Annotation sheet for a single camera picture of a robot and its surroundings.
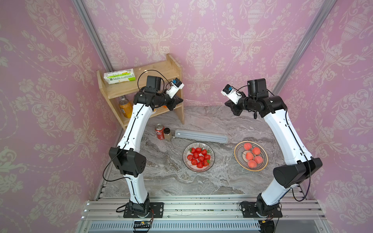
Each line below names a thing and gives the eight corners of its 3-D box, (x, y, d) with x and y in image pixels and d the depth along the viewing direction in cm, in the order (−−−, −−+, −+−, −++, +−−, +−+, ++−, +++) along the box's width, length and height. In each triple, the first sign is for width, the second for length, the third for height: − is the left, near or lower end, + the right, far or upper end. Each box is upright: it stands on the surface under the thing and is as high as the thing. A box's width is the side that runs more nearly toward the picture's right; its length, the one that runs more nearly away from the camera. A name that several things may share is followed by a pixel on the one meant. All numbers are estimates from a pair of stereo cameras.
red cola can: (157, 140, 103) (154, 131, 94) (158, 133, 108) (155, 123, 98) (165, 140, 103) (163, 131, 94) (166, 133, 107) (164, 123, 98)
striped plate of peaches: (238, 171, 89) (239, 168, 86) (232, 144, 101) (233, 141, 98) (269, 171, 89) (271, 168, 86) (259, 144, 100) (261, 141, 98)
